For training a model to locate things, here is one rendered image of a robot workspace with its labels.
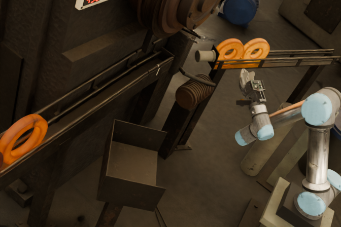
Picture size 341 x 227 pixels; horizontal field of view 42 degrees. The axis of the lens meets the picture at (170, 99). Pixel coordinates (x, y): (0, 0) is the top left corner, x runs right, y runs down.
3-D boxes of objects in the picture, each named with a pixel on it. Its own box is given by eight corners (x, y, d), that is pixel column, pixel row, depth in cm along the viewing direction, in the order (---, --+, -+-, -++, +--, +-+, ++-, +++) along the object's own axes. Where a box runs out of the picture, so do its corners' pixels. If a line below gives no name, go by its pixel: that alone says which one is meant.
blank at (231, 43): (219, 38, 220) (222, 42, 218) (246, 37, 226) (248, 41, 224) (209, 62, 230) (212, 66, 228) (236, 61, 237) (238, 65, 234)
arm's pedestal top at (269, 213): (330, 215, 231) (334, 211, 229) (318, 261, 207) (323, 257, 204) (276, 180, 236) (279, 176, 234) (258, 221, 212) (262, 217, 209)
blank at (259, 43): (245, 37, 226) (248, 41, 224) (271, 37, 232) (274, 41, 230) (235, 61, 237) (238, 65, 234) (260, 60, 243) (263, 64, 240)
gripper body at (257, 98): (262, 79, 209) (270, 102, 204) (252, 87, 216) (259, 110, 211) (249, 78, 206) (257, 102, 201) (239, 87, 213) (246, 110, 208)
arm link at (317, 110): (334, 206, 199) (342, 89, 182) (321, 223, 188) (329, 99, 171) (308, 199, 206) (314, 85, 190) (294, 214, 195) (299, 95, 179)
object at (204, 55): (193, 57, 226) (197, 47, 222) (209, 56, 229) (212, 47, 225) (197, 65, 222) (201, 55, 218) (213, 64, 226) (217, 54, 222)
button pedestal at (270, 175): (254, 183, 267) (308, 111, 228) (269, 163, 284) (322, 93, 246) (276, 200, 263) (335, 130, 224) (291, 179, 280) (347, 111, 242)
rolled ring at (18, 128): (-5, 152, 134) (-12, 146, 135) (12, 172, 150) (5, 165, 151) (41, 110, 141) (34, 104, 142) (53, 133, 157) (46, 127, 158)
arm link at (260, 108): (261, 118, 209) (247, 118, 206) (259, 110, 211) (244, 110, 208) (271, 111, 204) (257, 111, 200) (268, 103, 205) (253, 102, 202)
